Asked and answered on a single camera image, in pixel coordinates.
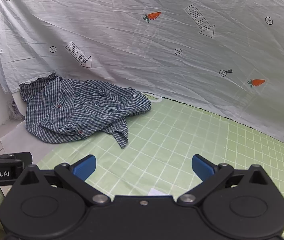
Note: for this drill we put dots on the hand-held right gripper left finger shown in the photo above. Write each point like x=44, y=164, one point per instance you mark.
x=85, y=167

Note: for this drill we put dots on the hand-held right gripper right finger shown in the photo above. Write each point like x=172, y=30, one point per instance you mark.
x=202, y=167

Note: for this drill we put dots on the blue plaid shirt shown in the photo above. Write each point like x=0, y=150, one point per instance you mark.
x=82, y=110

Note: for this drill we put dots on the white paper sheet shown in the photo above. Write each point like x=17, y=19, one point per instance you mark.
x=19, y=142

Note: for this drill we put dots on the green grid mat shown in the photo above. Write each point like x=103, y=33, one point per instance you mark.
x=169, y=135

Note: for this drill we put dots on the carrot print grey sheet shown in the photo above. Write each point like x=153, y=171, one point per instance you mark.
x=157, y=55

